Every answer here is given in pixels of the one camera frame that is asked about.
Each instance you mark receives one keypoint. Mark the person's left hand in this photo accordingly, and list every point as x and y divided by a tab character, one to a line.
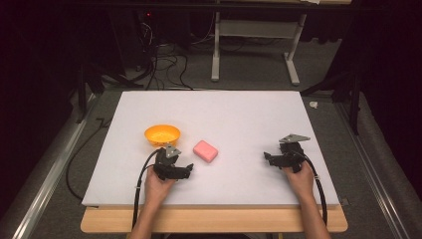
157	189

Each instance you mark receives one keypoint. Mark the pink soap bar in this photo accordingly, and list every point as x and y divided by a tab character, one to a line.
205	151

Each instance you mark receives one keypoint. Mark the white metal desk frame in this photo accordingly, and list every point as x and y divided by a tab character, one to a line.
258	28

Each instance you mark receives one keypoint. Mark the wooden table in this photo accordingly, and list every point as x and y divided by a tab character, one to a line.
215	220

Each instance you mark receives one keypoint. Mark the aluminium floor rail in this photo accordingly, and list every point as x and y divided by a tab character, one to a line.
375	172
53	169

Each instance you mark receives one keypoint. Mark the person's right hand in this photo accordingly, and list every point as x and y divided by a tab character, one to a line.
300	184

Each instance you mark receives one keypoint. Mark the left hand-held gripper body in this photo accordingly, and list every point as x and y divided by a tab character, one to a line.
167	163

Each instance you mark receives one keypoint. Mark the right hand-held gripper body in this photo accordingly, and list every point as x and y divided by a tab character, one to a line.
292	154

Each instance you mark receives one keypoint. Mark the black metal stand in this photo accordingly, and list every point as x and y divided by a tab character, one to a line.
83	96
355	99

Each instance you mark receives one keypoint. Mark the white table mat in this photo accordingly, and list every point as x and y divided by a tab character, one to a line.
232	116

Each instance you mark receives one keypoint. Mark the small white crumpled scrap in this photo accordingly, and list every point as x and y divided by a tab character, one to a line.
313	104

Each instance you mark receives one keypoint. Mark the orange plastic bowl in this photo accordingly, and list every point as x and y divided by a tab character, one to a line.
162	135

